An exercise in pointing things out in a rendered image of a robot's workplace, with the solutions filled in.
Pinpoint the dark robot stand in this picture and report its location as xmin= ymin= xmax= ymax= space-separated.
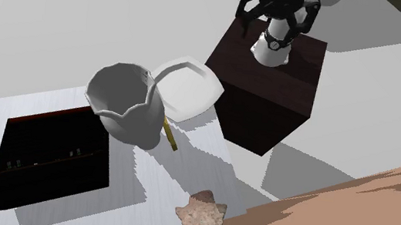
xmin=195 ymin=13 xmax=331 ymax=163

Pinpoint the white plate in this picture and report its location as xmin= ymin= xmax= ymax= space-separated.
xmin=146 ymin=52 xmax=229 ymax=129

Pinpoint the yellow pencil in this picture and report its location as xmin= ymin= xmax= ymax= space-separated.
xmin=159 ymin=116 xmax=183 ymax=153

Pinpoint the white scalloped vase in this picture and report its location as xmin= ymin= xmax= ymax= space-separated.
xmin=79 ymin=58 xmax=173 ymax=153

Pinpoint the beige rock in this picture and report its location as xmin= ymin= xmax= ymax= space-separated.
xmin=172 ymin=186 xmax=230 ymax=225

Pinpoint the black open box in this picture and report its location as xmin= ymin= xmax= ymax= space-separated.
xmin=0 ymin=95 xmax=119 ymax=225

